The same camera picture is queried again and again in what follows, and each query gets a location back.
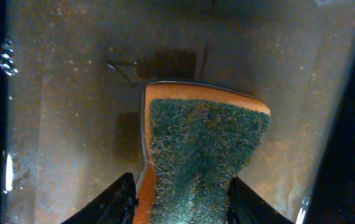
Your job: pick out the black rectangular water tray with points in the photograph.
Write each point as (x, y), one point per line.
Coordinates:
(72, 74)

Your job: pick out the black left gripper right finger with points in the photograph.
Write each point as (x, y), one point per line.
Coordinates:
(246, 207)

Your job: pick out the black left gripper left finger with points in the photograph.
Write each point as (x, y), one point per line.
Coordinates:
(115, 205)

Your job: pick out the orange sponge with green scourer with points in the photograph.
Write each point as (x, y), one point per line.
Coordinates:
(195, 140)

